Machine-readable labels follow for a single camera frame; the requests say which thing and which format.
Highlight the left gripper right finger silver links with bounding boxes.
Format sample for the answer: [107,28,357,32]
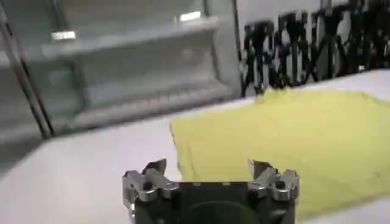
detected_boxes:
[247,158,300,202]

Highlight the yellow cloth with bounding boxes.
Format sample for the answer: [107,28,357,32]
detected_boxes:
[170,87,390,220]

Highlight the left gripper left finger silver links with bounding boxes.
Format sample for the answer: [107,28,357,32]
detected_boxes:
[122,158,180,214]

